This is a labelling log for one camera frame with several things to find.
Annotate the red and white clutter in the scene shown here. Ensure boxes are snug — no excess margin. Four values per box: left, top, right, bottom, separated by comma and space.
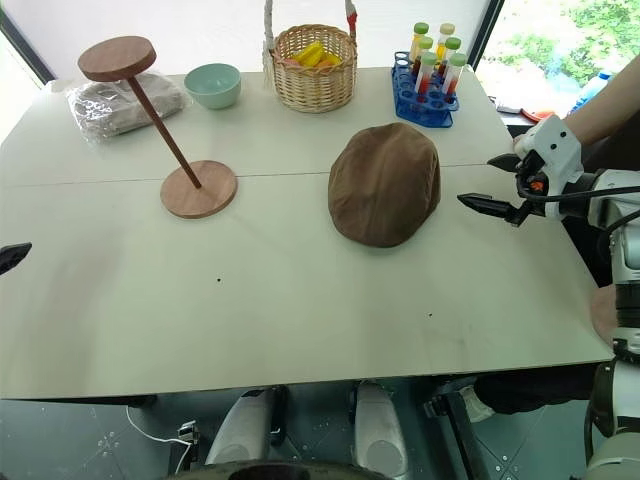
493, 96, 557, 125

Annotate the black and white shoe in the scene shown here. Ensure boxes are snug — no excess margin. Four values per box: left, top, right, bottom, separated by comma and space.
458, 369, 599, 424

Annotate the mint green bowl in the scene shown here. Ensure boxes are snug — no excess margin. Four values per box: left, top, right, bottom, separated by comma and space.
183, 63, 243, 111

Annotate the silver right robot leg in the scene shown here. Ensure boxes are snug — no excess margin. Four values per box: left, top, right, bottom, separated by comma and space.
353, 379, 409, 480

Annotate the black window frame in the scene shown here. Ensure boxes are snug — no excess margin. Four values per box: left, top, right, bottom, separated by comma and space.
0, 18, 57, 90
473, 0, 507, 72

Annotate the wooden hat stand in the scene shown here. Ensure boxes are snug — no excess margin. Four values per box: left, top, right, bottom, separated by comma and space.
78, 35, 239, 220

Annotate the pale-capped tube, red liquid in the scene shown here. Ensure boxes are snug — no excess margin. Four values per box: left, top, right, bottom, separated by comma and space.
445, 53, 469, 98
418, 51, 439, 97

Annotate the yellow toy piece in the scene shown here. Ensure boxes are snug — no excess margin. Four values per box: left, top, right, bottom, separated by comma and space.
286, 42, 327, 66

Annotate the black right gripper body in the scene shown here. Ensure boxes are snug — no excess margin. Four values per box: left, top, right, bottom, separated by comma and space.
517, 148, 548, 222

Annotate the silver left robot leg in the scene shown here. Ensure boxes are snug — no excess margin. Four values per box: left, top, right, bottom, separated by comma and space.
203, 384, 290, 467

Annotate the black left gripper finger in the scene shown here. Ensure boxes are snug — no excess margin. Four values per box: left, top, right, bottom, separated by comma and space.
0, 242, 33, 276

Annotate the person's hand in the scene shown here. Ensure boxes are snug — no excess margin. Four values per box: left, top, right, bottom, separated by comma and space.
511, 128, 537, 156

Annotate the blue-capped water bottle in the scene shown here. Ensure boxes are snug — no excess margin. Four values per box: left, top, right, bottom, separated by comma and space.
568, 72, 615, 117

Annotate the wicker basket with handle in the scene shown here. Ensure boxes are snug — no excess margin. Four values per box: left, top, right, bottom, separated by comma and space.
262, 0, 362, 115

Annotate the brown flat cap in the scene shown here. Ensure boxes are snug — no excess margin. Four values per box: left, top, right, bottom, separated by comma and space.
328, 122, 442, 249

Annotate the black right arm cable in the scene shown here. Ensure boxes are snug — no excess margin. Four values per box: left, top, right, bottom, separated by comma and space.
519, 184, 640, 204

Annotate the person's bare leg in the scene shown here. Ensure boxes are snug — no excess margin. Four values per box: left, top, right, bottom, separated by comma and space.
589, 286, 619, 347

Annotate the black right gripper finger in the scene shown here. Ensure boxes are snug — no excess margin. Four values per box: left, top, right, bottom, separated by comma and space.
486, 153, 525, 174
456, 192, 524, 227

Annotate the black table leg frame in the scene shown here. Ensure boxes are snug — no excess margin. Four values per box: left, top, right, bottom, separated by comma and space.
423, 382, 485, 480

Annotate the green-capped tube, yellow liquid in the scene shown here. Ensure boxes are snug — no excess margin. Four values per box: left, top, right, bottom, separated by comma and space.
410, 22, 432, 64

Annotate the grey cloth in plastic bag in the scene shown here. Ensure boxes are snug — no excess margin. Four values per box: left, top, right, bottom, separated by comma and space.
65, 72, 194, 147

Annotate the silver robot leg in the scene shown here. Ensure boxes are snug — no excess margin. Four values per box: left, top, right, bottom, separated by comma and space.
353, 379, 409, 480
203, 384, 290, 467

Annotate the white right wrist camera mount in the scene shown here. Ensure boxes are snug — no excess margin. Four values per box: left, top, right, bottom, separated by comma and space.
517, 115, 585, 222

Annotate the dark rounded robot body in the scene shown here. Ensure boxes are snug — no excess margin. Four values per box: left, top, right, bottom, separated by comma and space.
178, 461, 397, 480

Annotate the blue test tube rack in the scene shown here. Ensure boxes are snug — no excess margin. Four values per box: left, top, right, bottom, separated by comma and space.
390, 50, 461, 130

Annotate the white floor cable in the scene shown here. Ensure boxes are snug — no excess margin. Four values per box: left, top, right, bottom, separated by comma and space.
125, 405, 195, 472

